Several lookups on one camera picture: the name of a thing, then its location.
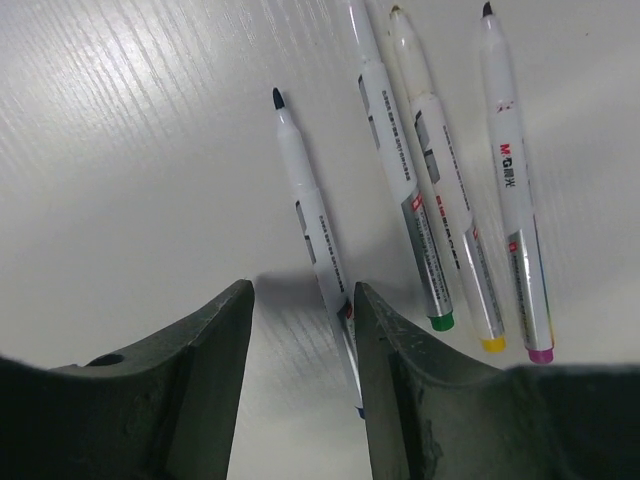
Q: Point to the blue-end white pen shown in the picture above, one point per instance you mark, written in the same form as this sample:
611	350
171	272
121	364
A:
320	243

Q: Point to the yellow-end white pen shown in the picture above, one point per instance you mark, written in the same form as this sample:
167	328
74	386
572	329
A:
445	174

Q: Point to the green-end white pen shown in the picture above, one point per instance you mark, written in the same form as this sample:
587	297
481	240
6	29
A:
384	120

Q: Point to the magenta-end white pen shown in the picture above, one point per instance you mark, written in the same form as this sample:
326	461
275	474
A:
515	195

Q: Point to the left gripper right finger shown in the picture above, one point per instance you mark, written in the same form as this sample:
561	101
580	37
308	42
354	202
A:
432	412

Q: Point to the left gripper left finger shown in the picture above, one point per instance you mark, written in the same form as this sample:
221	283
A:
164	407

